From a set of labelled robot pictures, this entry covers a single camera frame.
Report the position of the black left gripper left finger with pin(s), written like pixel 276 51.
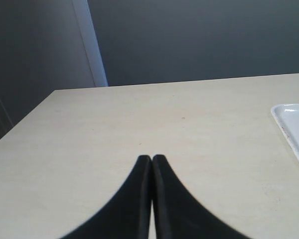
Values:
pixel 127 214

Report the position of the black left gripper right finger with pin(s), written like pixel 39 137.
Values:
pixel 177 214

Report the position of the white rectangular plastic tray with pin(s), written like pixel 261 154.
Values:
pixel 286 117

